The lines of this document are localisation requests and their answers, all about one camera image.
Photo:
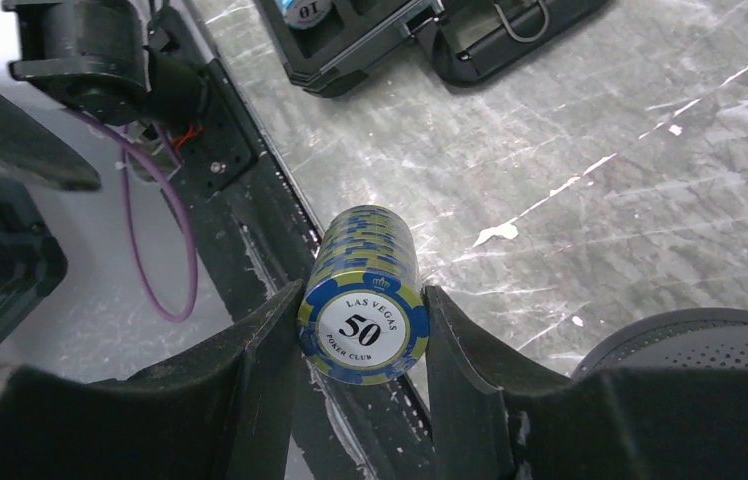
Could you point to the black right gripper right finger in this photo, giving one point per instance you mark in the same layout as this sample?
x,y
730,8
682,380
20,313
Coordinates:
x,y
497,414

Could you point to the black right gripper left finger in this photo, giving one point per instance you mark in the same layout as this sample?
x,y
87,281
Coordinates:
x,y
221,409

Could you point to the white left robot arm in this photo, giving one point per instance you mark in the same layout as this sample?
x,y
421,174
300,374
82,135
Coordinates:
x,y
89,57

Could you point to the black poker set case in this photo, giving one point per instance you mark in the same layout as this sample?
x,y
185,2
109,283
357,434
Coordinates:
x,y
465,42

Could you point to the light blue chip stack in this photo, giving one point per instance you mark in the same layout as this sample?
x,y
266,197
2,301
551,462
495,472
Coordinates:
x,y
304,14

